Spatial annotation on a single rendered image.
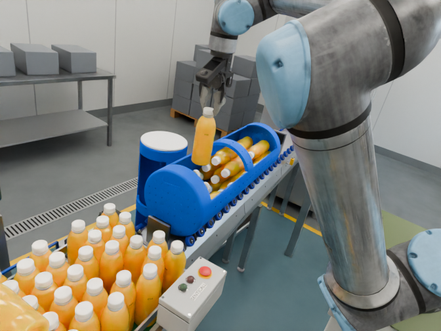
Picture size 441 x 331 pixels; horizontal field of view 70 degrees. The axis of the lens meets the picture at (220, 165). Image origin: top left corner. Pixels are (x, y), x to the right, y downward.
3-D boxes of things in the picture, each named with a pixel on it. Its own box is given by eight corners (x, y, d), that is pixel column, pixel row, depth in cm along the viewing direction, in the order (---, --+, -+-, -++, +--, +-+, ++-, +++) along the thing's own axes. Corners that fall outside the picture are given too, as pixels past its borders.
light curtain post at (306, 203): (293, 253, 275) (366, 53, 199) (291, 257, 270) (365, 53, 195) (286, 250, 277) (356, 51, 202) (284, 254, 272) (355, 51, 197)
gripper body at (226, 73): (231, 88, 111) (238, 54, 106) (219, 92, 104) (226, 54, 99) (213, 83, 114) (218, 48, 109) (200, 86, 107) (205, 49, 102)
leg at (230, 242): (230, 261, 254) (246, 196, 226) (226, 264, 249) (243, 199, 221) (224, 257, 256) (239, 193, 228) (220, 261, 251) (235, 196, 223)
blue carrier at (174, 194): (277, 171, 192) (284, 127, 180) (201, 247, 120) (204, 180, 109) (235, 161, 204) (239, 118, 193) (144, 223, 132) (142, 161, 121)
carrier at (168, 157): (142, 234, 241) (125, 259, 216) (151, 129, 203) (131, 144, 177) (178, 244, 238) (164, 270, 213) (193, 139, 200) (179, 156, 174)
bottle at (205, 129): (190, 155, 122) (197, 110, 114) (208, 157, 123) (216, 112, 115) (191, 163, 116) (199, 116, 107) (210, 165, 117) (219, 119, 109)
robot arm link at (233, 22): (254, -13, 80) (245, -13, 90) (214, 7, 81) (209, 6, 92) (266, 23, 84) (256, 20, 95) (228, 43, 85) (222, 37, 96)
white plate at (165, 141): (151, 127, 202) (151, 129, 202) (132, 142, 177) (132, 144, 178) (193, 137, 199) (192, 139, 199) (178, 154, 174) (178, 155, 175)
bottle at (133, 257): (147, 286, 108) (152, 245, 100) (130, 297, 103) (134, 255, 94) (135, 274, 111) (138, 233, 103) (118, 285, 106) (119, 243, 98)
